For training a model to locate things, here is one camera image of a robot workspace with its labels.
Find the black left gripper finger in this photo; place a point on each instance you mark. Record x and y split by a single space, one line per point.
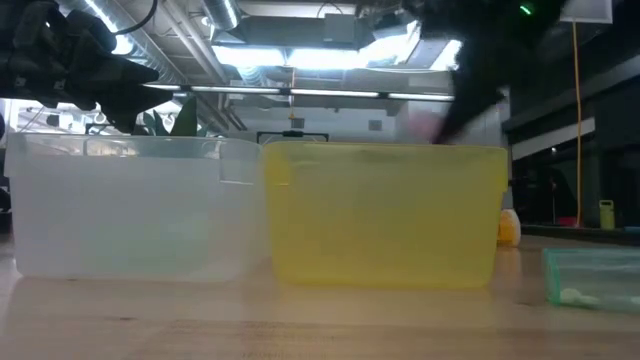
130 74
130 102

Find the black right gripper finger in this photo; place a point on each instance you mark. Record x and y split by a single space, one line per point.
465 110

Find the orange medicine bottle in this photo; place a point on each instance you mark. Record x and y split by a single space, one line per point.
509 227

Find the teal medicine bottle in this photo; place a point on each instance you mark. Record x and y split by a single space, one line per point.
590 272

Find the clear plastic bin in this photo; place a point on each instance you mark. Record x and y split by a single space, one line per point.
135 215

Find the yellow plastic bin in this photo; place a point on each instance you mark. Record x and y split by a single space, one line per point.
385 220

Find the green leafy plant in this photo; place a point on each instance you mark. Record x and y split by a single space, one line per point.
187 122

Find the white hanging panel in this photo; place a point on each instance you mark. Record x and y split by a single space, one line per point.
585 10

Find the long ceiling light bar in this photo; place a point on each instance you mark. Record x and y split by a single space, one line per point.
330 93

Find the grey ceiling box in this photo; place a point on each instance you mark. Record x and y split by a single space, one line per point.
339 27

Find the red low container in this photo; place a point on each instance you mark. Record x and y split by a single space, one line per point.
567 221

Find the lime green canister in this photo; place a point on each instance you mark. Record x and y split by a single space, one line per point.
606 215

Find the light blue container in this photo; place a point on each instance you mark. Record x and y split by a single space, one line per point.
632 229

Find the grey wall plate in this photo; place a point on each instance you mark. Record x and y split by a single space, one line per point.
297 123
375 125

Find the silver round air duct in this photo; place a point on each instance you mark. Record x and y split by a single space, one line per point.
222 12

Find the black rectangular frame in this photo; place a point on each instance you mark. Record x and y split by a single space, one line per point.
292 133

